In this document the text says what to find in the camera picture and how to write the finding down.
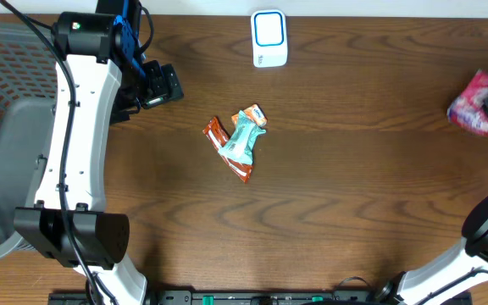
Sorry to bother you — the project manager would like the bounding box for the orange-red snack bar wrapper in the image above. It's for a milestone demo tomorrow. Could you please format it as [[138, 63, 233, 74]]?
[[202, 117, 253, 183]]

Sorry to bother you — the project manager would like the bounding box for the small orange tissue pack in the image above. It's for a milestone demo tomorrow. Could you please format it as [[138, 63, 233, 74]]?
[[231, 104, 268, 127]]

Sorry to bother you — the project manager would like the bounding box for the mint green wipes pack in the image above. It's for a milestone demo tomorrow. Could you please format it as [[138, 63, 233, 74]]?
[[229, 122, 266, 165]]

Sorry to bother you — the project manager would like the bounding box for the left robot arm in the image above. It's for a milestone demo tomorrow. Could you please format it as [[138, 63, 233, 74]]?
[[14, 1, 184, 304]]

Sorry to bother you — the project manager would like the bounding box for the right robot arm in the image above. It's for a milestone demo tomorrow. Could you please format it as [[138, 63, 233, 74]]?
[[374, 87, 488, 304]]

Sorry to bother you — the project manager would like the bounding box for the grey plastic mesh basket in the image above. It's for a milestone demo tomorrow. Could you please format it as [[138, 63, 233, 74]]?
[[0, 23, 57, 258]]

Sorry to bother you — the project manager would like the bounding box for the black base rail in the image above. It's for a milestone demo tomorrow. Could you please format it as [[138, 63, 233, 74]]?
[[47, 290, 473, 305]]

